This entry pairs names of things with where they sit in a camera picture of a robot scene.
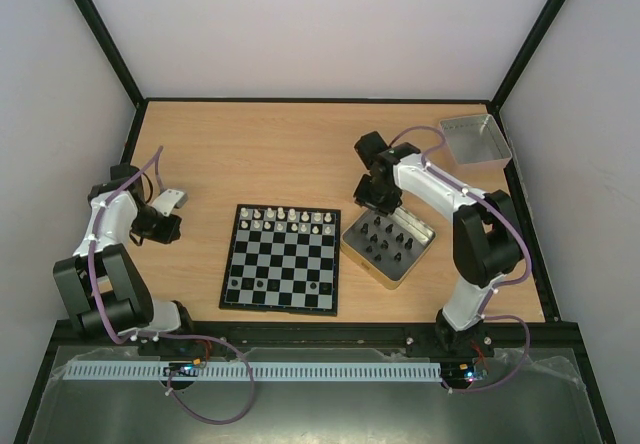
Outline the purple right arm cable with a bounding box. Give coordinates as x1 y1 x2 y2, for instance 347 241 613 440
389 125 532 395

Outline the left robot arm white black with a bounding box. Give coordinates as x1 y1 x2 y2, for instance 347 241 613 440
53 163 193 338

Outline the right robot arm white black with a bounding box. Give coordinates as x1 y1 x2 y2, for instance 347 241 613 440
354 131 533 356

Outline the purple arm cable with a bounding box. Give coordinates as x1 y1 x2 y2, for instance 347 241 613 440
86 145 255 423
389 125 532 395

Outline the gold tin with chess pieces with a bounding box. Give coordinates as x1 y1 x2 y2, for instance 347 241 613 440
341 207 436 290

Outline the folding chess board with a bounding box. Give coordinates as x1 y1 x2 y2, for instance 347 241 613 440
219 204 341 317

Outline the light blue slotted cable duct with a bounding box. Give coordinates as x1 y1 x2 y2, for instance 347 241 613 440
62 361 441 383

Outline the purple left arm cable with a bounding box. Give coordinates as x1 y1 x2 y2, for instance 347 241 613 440
86 145 255 423

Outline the black aluminium frame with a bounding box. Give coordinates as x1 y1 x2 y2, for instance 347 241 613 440
15 0 615 443

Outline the empty silver tin lid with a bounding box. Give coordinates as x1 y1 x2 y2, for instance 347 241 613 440
439 114 512 169

